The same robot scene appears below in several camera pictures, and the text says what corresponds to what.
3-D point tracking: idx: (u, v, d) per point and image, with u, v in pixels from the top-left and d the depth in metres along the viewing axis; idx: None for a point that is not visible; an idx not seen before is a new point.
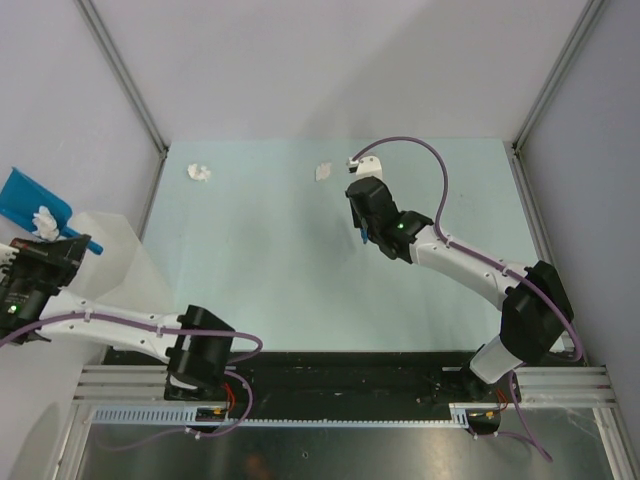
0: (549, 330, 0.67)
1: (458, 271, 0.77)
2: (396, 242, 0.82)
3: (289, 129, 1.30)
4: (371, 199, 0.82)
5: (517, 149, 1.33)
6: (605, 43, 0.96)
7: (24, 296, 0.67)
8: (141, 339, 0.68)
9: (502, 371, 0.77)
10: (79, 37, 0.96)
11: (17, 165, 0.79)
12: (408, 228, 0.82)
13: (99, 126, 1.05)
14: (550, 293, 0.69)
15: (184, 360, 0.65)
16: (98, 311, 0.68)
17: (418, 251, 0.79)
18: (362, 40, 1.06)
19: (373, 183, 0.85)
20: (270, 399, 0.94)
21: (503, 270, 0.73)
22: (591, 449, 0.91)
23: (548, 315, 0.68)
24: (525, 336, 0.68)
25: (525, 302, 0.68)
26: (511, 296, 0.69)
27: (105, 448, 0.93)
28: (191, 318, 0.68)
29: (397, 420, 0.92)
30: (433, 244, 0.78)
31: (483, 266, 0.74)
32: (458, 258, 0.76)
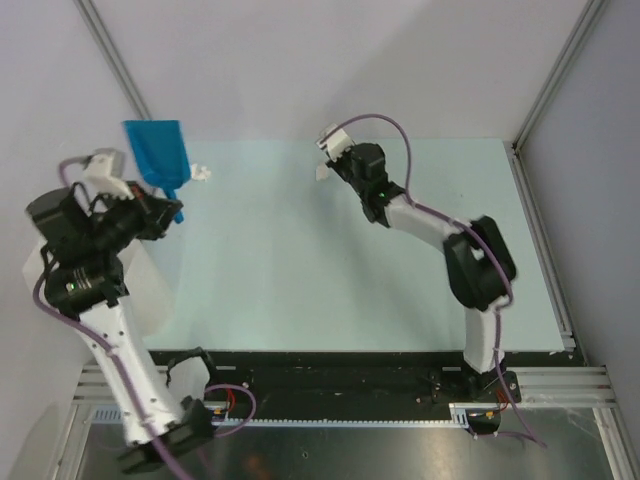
0: (487, 281, 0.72)
1: (419, 228, 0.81)
2: (376, 209, 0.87)
3: (289, 129, 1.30)
4: (369, 167, 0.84)
5: (517, 149, 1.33)
6: (605, 42, 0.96)
7: (86, 282, 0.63)
8: (126, 409, 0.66)
9: (485, 351, 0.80)
10: (77, 36, 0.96)
11: (18, 166, 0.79)
12: (389, 198, 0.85)
13: (98, 125, 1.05)
14: (490, 244, 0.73)
15: (137, 460, 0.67)
16: (120, 359, 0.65)
17: (391, 213, 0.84)
18: (361, 40, 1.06)
19: (375, 152, 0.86)
20: (271, 399, 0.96)
21: (450, 221, 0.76)
22: (592, 450, 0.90)
23: (488, 269, 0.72)
24: (465, 283, 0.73)
25: (462, 246, 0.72)
26: (451, 240, 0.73)
27: (104, 448, 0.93)
28: (172, 435, 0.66)
29: (401, 420, 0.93)
30: (402, 207, 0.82)
31: (436, 220, 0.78)
32: (420, 216, 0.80)
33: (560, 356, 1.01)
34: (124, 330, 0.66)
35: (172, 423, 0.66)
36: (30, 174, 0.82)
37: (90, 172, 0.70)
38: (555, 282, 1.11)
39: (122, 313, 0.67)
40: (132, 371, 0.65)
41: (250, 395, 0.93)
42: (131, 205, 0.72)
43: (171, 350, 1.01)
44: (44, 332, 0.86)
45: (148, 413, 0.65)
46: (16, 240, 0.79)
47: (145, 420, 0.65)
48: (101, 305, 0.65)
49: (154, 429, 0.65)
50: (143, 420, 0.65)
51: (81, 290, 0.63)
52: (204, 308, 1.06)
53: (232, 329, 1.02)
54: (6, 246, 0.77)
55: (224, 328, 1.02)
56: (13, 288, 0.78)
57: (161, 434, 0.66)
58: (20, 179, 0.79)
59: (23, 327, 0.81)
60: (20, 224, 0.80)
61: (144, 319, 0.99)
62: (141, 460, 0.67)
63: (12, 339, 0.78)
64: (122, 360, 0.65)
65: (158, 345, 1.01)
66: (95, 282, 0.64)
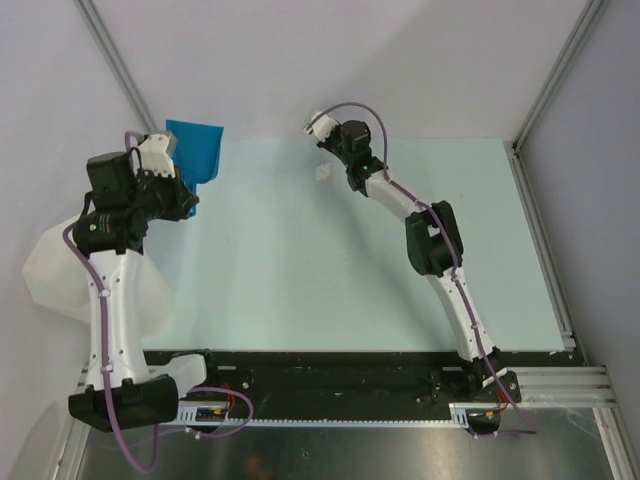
0: (438, 254, 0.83)
1: (391, 204, 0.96)
2: (358, 179, 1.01)
3: (289, 129, 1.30)
4: (354, 141, 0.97)
5: (517, 149, 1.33)
6: (605, 43, 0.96)
7: (107, 228, 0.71)
8: (95, 352, 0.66)
9: (458, 335, 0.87)
10: (78, 37, 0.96)
11: (18, 166, 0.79)
12: (370, 171, 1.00)
13: (98, 126, 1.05)
14: (444, 224, 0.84)
15: (83, 407, 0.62)
16: (107, 301, 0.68)
17: (370, 186, 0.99)
18: (361, 40, 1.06)
19: (359, 128, 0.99)
20: (271, 399, 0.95)
21: (415, 201, 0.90)
22: (591, 449, 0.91)
23: (440, 245, 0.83)
24: (419, 254, 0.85)
25: (419, 224, 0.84)
26: (412, 218, 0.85)
27: (105, 447, 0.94)
28: (125, 395, 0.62)
29: (397, 420, 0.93)
30: (380, 181, 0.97)
31: (403, 196, 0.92)
32: (391, 190, 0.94)
33: (561, 356, 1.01)
34: (121, 278, 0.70)
35: (130, 379, 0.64)
36: (30, 174, 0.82)
37: (148, 146, 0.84)
38: (555, 282, 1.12)
39: (125, 262, 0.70)
40: (112, 318, 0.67)
41: (245, 398, 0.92)
42: None
43: (172, 350, 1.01)
44: (44, 333, 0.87)
45: (112, 362, 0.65)
46: (16, 240, 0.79)
47: (106, 366, 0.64)
48: (111, 251, 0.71)
49: (110, 379, 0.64)
50: (104, 366, 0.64)
51: (102, 233, 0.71)
52: (204, 307, 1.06)
53: (232, 328, 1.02)
54: (6, 247, 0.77)
55: (224, 328, 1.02)
56: (13, 289, 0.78)
57: (116, 387, 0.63)
58: (20, 179, 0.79)
59: (23, 328, 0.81)
60: (20, 224, 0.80)
61: (144, 318, 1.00)
62: (86, 410, 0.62)
63: (12, 340, 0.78)
64: (109, 304, 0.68)
65: (158, 345, 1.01)
66: (115, 232, 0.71)
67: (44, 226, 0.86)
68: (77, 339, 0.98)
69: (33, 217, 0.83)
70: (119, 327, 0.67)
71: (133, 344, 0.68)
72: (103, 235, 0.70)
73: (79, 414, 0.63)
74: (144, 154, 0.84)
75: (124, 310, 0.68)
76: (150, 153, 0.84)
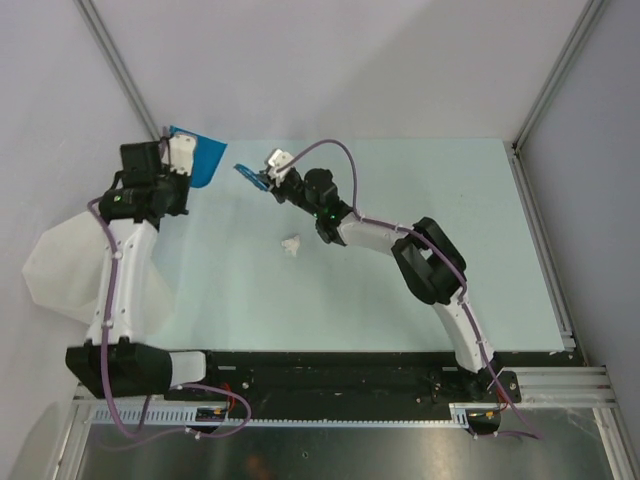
0: (440, 277, 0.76)
1: (372, 241, 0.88)
2: (330, 230, 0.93)
3: (290, 129, 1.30)
4: (322, 197, 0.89)
5: (517, 149, 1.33)
6: (605, 43, 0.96)
7: (129, 201, 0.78)
8: (98, 309, 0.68)
9: (471, 351, 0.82)
10: (78, 36, 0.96)
11: (19, 164, 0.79)
12: (339, 218, 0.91)
13: (99, 127, 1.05)
14: (435, 242, 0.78)
15: (79, 359, 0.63)
16: (117, 263, 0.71)
17: (344, 231, 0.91)
18: (361, 40, 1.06)
19: (325, 180, 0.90)
20: (271, 399, 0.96)
21: (395, 227, 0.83)
22: (592, 449, 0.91)
23: (441, 266, 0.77)
24: (419, 282, 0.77)
25: (408, 252, 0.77)
26: (403, 247, 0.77)
27: (105, 447, 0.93)
28: (119, 353, 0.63)
29: (399, 420, 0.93)
30: (352, 222, 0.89)
31: (382, 228, 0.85)
32: (366, 229, 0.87)
33: (561, 355, 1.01)
34: (134, 245, 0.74)
35: (128, 337, 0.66)
36: (30, 172, 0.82)
37: (176, 143, 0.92)
38: (555, 282, 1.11)
39: (143, 235, 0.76)
40: (120, 283, 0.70)
41: (244, 401, 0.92)
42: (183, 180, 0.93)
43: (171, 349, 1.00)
44: (45, 333, 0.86)
45: (112, 319, 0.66)
46: (16, 239, 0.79)
47: (107, 322, 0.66)
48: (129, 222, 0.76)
49: (108, 335, 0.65)
50: (105, 322, 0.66)
51: (125, 204, 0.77)
52: (204, 308, 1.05)
53: (232, 328, 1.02)
54: (7, 247, 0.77)
55: (223, 328, 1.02)
56: (13, 288, 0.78)
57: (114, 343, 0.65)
58: (20, 177, 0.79)
59: (24, 328, 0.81)
60: (21, 223, 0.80)
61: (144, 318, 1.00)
62: (81, 362, 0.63)
63: (12, 339, 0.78)
64: (118, 270, 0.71)
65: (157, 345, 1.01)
66: (135, 204, 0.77)
67: (45, 226, 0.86)
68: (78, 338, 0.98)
69: (34, 215, 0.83)
70: (125, 291, 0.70)
71: (135, 306, 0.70)
72: (125, 206, 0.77)
73: (74, 367, 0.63)
74: (172, 151, 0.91)
75: (131, 279, 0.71)
76: (178, 151, 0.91)
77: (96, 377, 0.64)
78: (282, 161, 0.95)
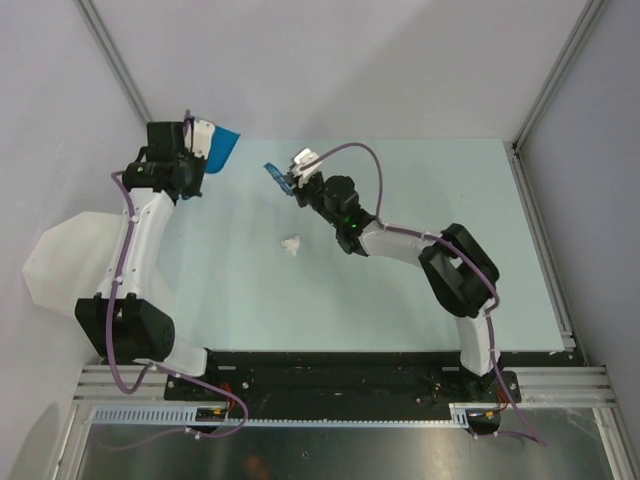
0: (472, 287, 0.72)
1: (396, 249, 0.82)
2: (351, 240, 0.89)
3: (290, 129, 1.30)
4: (343, 205, 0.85)
5: (517, 149, 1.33)
6: (604, 43, 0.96)
7: (151, 174, 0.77)
8: (111, 266, 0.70)
9: (479, 356, 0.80)
10: (79, 37, 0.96)
11: (19, 165, 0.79)
12: (360, 227, 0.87)
13: (99, 128, 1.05)
14: (465, 251, 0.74)
15: (87, 309, 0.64)
16: (133, 228, 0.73)
17: (365, 240, 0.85)
18: (361, 41, 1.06)
19: (347, 187, 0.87)
20: (271, 399, 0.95)
21: (422, 235, 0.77)
22: (592, 449, 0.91)
23: (472, 276, 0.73)
24: (449, 293, 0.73)
25: (439, 260, 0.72)
26: (433, 254, 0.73)
27: (105, 447, 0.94)
28: (126, 307, 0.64)
29: (399, 420, 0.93)
30: (374, 231, 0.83)
31: (407, 236, 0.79)
32: (391, 236, 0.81)
33: (560, 355, 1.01)
34: (151, 212, 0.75)
35: (135, 294, 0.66)
36: (30, 172, 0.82)
37: (198, 127, 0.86)
38: (555, 282, 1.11)
39: (160, 203, 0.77)
40: (134, 243, 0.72)
41: (242, 403, 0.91)
42: (201, 164, 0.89)
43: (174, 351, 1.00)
44: (45, 333, 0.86)
45: (123, 275, 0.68)
46: (17, 239, 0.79)
47: (117, 277, 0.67)
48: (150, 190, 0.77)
49: (118, 289, 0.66)
50: (115, 277, 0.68)
51: (147, 174, 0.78)
52: (205, 308, 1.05)
53: (232, 328, 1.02)
54: (7, 247, 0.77)
55: (223, 328, 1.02)
56: (13, 288, 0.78)
57: (122, 297, 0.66)
58: (20, 178, 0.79)
59: (24, 328, 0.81)
60: (21, 224, 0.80)
61: None
62: (87, 312, 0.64)
63: (12, 339, 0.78)
64: (133, 231, 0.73)
65: None
66: (156, 176, 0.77)
67: (45, 226, 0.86)
68: (78, 338, 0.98)
69: (34, 216, 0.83)
70: (138, 250, 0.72)
71: (145, 270, 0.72)
72: (147, 176, 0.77)
73: (81, 318, 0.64)
74: (194, 135, 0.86)
75: (143, 241, 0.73)
76: (200, 136, 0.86)
77: (101, 331, 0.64)
78: (307, 161, 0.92)
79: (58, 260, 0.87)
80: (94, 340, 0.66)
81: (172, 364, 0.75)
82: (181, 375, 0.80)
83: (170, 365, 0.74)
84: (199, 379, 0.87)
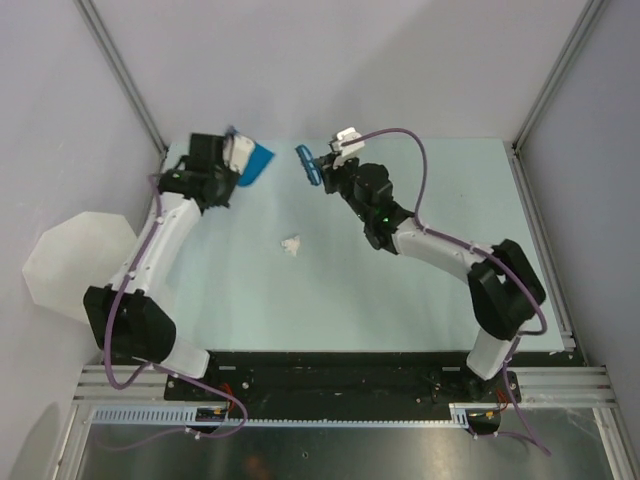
0: (518, 310, 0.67)
1: (433, 255, 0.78)
2: (382, 235, 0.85)
3: (290, 129, 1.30)
4: (377, 194, 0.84)
5: (517, 149, 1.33)
6: (604, 43, 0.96)
7: (186, 181, 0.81)
8: (127, 259, 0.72)
9: (492, 364, 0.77)
10: (79, 36, 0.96)
11: (19, 164, 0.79)
12: (393, 221, 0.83)
13: (99, 127, 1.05)
14: (516, 270, 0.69)
15: (95, 297, 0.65)
16: (156, 226, 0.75)
17: (398, 240, 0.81)
18: (361, 41, 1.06)
19: (381, 178, 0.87)
20: (271, 399, 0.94)
21: (471, 248, 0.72)
22: (592, 449, 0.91)
23: (516, 296, 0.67)
24: (493, 313, 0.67)
25: (489, 277, 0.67)
26: (479, 271, 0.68)
27: (105, 447, 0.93)
28: (131, 301, 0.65)
29: (399, 420, 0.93)
30: (411, 232, 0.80)
31: (452, 245, 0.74)
32: (432, 241, 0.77)
33: (561, 355, 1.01)
34: (177, 216, 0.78)
35: (143, 290, 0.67)
36: (30, 171, 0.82)
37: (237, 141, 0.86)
38: (555, 282, 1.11)
39: (188, 209, 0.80)
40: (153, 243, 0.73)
41: (242, 408, 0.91)
42: (235, 179, 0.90)
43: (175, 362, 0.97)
44: (45, 333, 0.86)
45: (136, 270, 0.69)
46: (17, 239, 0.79)
47: (130, 272, 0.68)
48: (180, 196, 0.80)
49: (127, 283, 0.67)
50: (128, 272, 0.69)
51: (181, 182, 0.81)
52: (205, 308, 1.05)
53: (232, 328, 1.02)
54: (7, 247, 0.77)
55: (223, 328, 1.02)
56: (13, 288, 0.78)
57: (129, 292, 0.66)
58: (20, 177, 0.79)
59: (23, 328, 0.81)
60: (20, 223, 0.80)
61: None
62: (94, 300, 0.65)
63: (12, 339, 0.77)
64: (153, 233, 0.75)
65: None
66: (190, 184, 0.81)
67: (44, 226, 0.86)
68: (78, 339, 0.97)
69: (34, 216, 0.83)
70: (156, 250, 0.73)
71: (158, 268, 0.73)
72: (181, 186, 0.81)
73: (88, 304, 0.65)
74: (233, 149, 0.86)
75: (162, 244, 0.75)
76: (238, 150, 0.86)
77: (104, 321, 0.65)
78: (348, 139, 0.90)
79: (57, 260, 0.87)
80: (96, 328, 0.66)
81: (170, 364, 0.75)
82: (180, 374, 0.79)
83: (170, 365, 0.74)
84: (198, 380, 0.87)
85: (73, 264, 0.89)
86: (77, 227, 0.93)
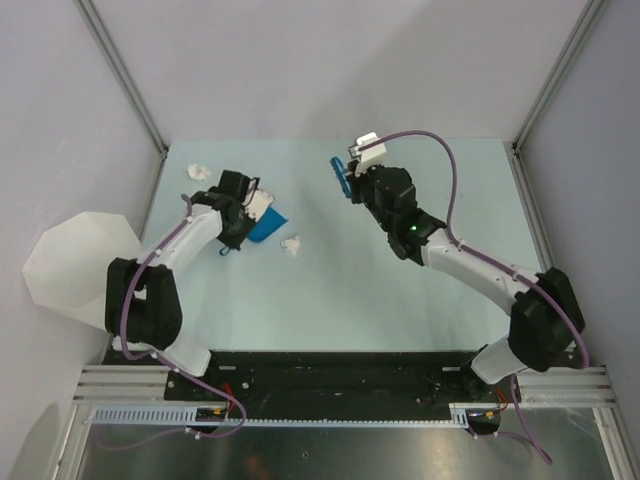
0: (560, 345, 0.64)
1: (469, 275, 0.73)
2: (408, 244, 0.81)
3: (290, 129, 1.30)
4: (398, 197, 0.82)
5: (517, 149, 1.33)
6: (604, 42, 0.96)
7: (217, 200, 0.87)
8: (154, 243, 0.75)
9: (499, 371, 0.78)
10: (79, 36, 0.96)
11: (19, 164, 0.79)
12: (422, 230, 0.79)
13: (99, 128, 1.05)
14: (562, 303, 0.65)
15: (120, 266, 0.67)
16: (185, 224, 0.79)
17: (429, 254, 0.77)
18: (361, 41, 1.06)
19: (402, 182, 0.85)
20: (271, 399, 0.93)
21: (514, 274, 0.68)
22: (590, 449, 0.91)
23: (556, 324, 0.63)
24: (535, 347, 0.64)
25: (535, 311, 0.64)
26: (522, 299, 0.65)
27: (105, 448, 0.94)
28: (153, 274, 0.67)
29: (399, 420, 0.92)
30: (444, 247, 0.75)
31: (494, 270, 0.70)
32: (469, 261, 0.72)
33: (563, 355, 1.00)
34: (206, 220, 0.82)
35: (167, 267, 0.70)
36: (29, 171, 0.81)
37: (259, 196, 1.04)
38: None
39: (211, 215, 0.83)
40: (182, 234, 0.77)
41: (242, 407, 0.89)
42: (247, 226, 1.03)
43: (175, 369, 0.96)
44: (45, 333, 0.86)
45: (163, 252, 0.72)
46: (17, 240, 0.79)
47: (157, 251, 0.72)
48: (209, 207, 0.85)
49: (153, 259, 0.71)
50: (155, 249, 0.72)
51: (212, 201, 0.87)
52: (204, 308, 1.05)
53: (232, 328, 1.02)
54: (7, 247, 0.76)
55: (223, 328, 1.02)
56: (14, 289, 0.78)
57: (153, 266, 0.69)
58: (19, 177, 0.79)
59: (23, 329, 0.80)
60: (21, 223, 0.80)
61: None
62: (118, 267, 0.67)
63: (12, 339, 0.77)
64: (184, 226, 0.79)
65: None
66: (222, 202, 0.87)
67: (44, 226, 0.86)
68: (79, 339, 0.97)
69: (34, 216, 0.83)
70: (184, 239, 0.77)
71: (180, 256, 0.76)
72: (212, 201, 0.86)
73: (110, 272, 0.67)
74: (255, 200, 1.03)
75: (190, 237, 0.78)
76: (259, 202, 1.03)
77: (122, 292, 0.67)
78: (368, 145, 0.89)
79: (57, 261, 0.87)
80: (109, 301, 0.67)
81: (172, 356, 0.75)
82: (180, 370, 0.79)
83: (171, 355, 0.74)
84: (198, 379, 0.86)
85: (72, 264, 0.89)
86: (77, 227, 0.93)
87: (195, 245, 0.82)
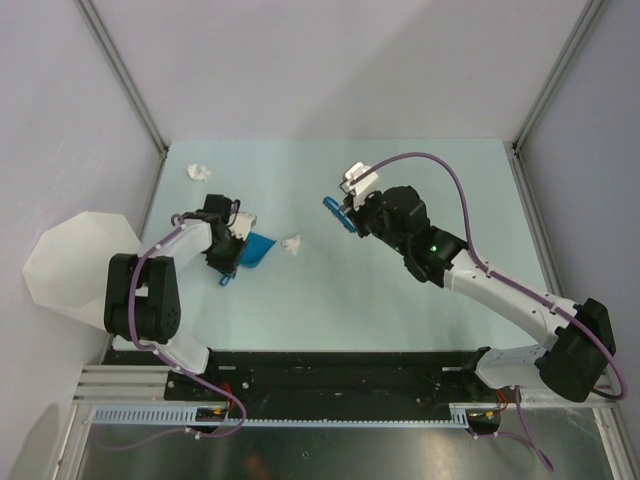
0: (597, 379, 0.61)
1: (500, 305, 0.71)
2: (427, 264, 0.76)
3: (289, 129, 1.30)
4: (410, 217, 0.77)
5: (517, 149, 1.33)
6: (605, 42, 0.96)
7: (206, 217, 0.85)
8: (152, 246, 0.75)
9: (507, 382, 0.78)
10: (79, 35, 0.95)
11: (18, 164, 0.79)
12: (442, 249, 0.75)
13: (99, 127, 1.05)
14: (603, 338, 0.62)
15: (119, 261, 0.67)
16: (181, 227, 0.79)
17: (454, 278, 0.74)
18: (361, 41, 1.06)
19: (411, 200, 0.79)
20: (271, 399, 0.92)
21: (552, 306, 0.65)
22: (590, 449, 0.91)
23: (591, 348, 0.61)
24: (572, 382, 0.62)
25: (576, 348, 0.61)
26: (560, 338, 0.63)
27: (105, 448, 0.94)
28: (152, 264, 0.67)
29: (400, 420, 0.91)
30: (472, 272, 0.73)
31: (529, 301, 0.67)
32: (500, 290, 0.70)
33: None
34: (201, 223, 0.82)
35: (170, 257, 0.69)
36: (29, 171, 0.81)
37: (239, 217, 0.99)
38: (555, 282, 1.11)
39: (203, 229, 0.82)
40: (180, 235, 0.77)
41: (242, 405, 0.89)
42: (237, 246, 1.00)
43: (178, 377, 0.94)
44: (45, 333, 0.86)
45: (163, 248, 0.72)
46: (18, 239, 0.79)
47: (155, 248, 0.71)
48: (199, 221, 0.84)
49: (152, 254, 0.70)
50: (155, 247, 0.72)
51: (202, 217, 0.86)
52: (205, 309, 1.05)
53: (232, 328, 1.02)
54: (7, 246, 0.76)
55: (223, 329, 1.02)
56: (14, 288, 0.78)
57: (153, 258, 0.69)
58: (19, 177, 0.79)
59: (24, 328, 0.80)
60: (21, 222, 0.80)
61: None
62: (118, 263, 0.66)
63: (12, 338, 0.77)
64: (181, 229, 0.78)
65: None
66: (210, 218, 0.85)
67: (44, 225, 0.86)
68: (79, 339, 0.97)
69: (33, 215, 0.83)
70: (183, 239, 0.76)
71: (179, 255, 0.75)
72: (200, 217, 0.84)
73: (111, 269, 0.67)
74: (237, 222, 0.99)
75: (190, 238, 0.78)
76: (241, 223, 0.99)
77: (123, 285, 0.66)
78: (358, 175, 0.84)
79: (57, 260, 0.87)
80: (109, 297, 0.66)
81: (172, 353, 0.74)
82: (181, 368, 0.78)
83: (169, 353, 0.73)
84: (197, 375, 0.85)
85: (72, 265, 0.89)
86: (77, 227, 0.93)
87: (192, 250, 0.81)
